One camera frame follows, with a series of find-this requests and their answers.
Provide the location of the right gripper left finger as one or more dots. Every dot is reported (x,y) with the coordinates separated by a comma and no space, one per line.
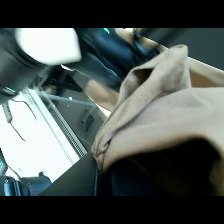
(78,181)

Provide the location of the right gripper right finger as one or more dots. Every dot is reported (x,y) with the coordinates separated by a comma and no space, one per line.
(115,183)

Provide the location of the beige garment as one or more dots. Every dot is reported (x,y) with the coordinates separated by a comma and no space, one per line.
(166,110)

